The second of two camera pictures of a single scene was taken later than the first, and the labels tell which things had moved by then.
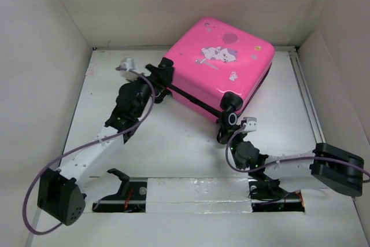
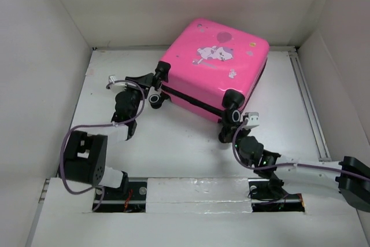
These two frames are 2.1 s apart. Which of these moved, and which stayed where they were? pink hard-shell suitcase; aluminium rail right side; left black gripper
Moved: left black gripper
Stayed: pink hard-shell suitcase; aluminium rail right side
